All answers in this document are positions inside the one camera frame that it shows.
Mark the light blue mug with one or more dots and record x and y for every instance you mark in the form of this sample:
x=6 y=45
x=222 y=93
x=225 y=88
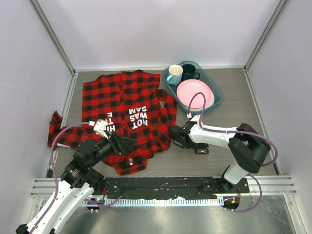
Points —
x=175 y=75

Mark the white plate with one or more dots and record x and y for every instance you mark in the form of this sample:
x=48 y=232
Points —
x=200 y=98

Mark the red black plaid shirt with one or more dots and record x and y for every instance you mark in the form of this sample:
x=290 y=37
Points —
x=134 y=107

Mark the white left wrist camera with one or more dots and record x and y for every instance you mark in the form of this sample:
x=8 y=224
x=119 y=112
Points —
x=99 y=127

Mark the dark green mug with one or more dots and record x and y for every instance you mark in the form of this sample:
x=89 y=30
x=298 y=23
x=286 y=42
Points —
x=189 y=72

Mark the white slotted cable duct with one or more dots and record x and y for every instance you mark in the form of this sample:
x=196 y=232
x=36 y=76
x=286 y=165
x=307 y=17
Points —
x=169 y=203

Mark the black open box right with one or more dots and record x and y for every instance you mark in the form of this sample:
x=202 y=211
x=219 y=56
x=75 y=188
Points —
x=202 y=149

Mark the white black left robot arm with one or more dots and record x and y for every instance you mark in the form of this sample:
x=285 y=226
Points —
x=78 y=181

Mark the teal plastic tray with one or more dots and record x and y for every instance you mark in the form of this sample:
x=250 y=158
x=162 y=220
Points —
x=204 y=77

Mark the pink plate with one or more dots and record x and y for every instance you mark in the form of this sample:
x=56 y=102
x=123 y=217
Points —
x=188 y=88

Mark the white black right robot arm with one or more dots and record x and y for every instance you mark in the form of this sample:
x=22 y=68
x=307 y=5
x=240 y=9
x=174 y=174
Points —
x=248 y=148

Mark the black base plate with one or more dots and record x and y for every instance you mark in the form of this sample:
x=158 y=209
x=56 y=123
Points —
x=164 y=188

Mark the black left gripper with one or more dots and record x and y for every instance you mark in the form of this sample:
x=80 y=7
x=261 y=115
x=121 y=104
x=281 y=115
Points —
x=123 y=144

